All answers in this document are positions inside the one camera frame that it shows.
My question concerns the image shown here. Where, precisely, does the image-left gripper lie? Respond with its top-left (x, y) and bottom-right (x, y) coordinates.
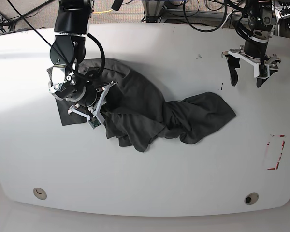
top-left (67, 81), bottom-right (117, 122)

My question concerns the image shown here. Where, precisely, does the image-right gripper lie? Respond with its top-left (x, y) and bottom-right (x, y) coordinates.
top-left (222, 41), bottom-right (280, 87)

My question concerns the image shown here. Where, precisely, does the dark grey T-shirt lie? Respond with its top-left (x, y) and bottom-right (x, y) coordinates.
top-left (46, 58), bottom-right (237, 153)

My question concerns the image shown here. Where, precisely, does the red tape rectangle marking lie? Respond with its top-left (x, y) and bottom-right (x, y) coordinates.
top-left (264, 134), bottom-right (286, 170)

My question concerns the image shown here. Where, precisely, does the black tripod stand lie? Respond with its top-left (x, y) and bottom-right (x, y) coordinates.
top-left (0, 0), bottom-right (54, 33)

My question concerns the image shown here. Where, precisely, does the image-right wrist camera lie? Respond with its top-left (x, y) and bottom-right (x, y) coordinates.
top-left (259, 64), bottom-right (268, 78)

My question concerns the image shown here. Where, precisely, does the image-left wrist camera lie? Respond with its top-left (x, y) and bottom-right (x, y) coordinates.
top-left (87, 117), bottom-right (101, 129)

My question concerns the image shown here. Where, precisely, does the aluminium frame post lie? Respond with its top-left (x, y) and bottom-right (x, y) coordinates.
top-left (141, 0), bottom-right (165, 23)

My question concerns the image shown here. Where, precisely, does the left table cable grommet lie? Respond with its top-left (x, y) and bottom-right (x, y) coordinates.
top-left (33, 188), bottom-right (47, 200)

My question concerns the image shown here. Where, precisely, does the table cable grommet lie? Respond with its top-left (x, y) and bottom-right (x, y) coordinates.
top-left (244, 192), bottom-right (259, 205)
top-left (33, 188), bottom-right (47, 200)

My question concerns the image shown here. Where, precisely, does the right table cable grommet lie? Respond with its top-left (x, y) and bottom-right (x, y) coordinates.
top-left (244, 192), bottom-right (259, 205)

